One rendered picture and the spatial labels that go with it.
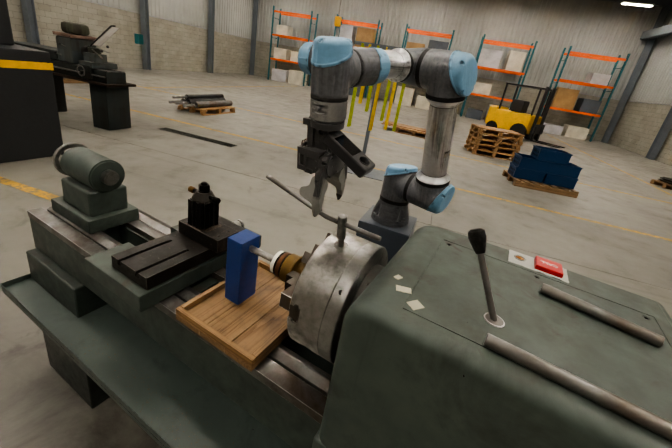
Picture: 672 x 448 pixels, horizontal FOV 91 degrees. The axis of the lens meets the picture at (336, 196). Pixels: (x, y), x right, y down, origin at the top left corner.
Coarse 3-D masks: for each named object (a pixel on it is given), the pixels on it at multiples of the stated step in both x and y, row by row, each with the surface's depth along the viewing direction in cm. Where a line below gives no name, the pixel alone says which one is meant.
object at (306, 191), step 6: (312, 180) 72; (324, 180) 70; (306, 186) 73; (312, 186) 72; (324, 186) 71; (300, 192) 74; (306, 192) 73; (312, 192) 72; (324, 192) 72; (306, 198) 73; (312, 198) 71; (318, 198) 70; (312, 204) 72; (318, 204) 71; (312, 210) 73; (318, 210) 72
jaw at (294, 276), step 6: (288, 276) 88; (294, 276) 88; (288, 282) 85; (294, 282) 85; (288, 288) 82; (294, 288) 83; (282, 294) 80; (288, 294) 80; (282, 300) 80; (288, 300) 79; (282, 306) 80; (288, 306) 80; (294, 306) 77; (294, 312) 77; (294, 318) 77
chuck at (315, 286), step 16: (336, 240) 82; (352, 240) 83; (320, 256) 78; (336, 256) 78; (352, 256) 78; (304, 272) 77; (320, 272) 76; (336, 272) 75; (304, 288) 75; (320, 288) 74; (304, 304) 75; (320, 304) 73; (288, 320) 78; (304, 320) 75; (320, 320) 73; (304, 336) 77
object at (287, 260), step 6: (288, 252) 96; (282, 258) 93; (288, 258) 92; (294, 258) 93; (300, 258) 92; (276, 264) 93; (282, 264) 92; (288, 264) 91; (294, 264) 90; (300, 264) 92; (276, 270) 93; (282, 270) 91; (288, 270) 90; (294, 270) 91; (300, 270) 91; (282, 276) 92
